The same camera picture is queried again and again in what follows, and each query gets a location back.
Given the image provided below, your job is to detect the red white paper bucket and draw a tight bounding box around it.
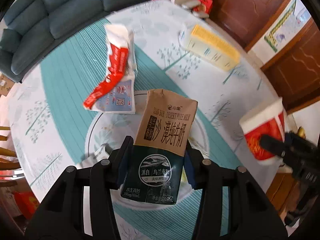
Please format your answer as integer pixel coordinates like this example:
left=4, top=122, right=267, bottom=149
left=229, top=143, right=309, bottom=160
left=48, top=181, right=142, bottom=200
left=239, top=97, right=285, bottom=165

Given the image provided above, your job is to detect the brown green milk carton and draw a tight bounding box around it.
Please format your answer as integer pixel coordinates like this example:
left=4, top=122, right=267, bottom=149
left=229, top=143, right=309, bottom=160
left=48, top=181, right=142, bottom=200
left=121, top=89, right=197, bottom=205

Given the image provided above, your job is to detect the dark teal sofa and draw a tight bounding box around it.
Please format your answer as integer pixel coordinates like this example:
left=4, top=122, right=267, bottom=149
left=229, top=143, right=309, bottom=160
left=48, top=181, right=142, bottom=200
left=1, top=0, right=149, bottom=83

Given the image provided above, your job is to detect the small red gift bag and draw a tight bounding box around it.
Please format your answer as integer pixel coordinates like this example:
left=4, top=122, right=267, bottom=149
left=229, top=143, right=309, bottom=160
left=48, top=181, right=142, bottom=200
left=193, top=0, right=213, bottom=14

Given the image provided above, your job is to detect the yellow long carton box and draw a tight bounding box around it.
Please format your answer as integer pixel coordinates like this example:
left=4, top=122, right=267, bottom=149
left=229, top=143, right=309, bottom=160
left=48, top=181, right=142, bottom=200
left=178, top=23, right=240, bottom=72

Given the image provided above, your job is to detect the white foil wrapper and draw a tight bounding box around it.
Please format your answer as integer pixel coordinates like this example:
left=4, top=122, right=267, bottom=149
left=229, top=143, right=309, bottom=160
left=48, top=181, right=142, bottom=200
left=76, top=143, right=113, bottom=169

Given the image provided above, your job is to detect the red white torn carton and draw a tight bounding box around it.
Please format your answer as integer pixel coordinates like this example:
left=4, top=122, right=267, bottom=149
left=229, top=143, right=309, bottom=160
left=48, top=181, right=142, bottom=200
left=83, top=24, right=137, bottom=114

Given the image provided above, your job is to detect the leaf pattern tablecloth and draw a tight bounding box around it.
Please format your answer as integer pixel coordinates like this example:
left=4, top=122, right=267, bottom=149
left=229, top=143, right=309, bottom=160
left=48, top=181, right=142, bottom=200
left=7, top=0, right=288, bottom=240

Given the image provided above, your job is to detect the cardboard box on floor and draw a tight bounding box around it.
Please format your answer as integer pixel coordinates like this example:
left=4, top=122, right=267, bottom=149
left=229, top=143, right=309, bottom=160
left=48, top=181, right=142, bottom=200
left=0, top=74, right=15, bottom=96

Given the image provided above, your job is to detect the long wooden side table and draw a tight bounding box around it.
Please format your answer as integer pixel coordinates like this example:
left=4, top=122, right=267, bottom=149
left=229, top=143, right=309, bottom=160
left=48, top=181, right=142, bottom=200
left=1, top=126, right=25, bottom=187

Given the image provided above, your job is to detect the brown wooden door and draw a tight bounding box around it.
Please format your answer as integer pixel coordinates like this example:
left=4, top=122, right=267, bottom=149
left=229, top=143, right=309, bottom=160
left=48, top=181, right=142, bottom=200
left=209, top=0, right=319, bottom=113

